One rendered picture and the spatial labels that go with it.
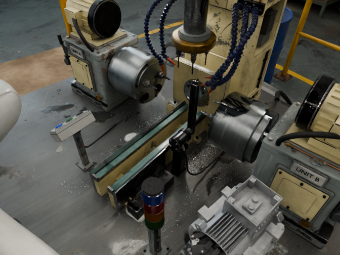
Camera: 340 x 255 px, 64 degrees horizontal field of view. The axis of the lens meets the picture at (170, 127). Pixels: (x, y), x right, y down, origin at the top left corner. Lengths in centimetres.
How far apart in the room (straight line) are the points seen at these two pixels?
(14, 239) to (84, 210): 66
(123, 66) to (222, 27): 49
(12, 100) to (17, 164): 82
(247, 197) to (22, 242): 54
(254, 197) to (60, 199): 82
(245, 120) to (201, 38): 35
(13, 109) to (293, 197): 90
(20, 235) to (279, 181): 81
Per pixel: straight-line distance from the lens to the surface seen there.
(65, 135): 115
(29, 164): 146
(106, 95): 154
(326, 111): 92
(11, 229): 60
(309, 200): 106
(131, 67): 133
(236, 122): 106
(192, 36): 110
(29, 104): 181
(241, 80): 135
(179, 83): 142
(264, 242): 81
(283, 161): 100
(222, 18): 130
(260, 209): 80
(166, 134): 137
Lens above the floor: 182
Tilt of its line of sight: 44 degrees down
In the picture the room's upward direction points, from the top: 1 degrees clockwise
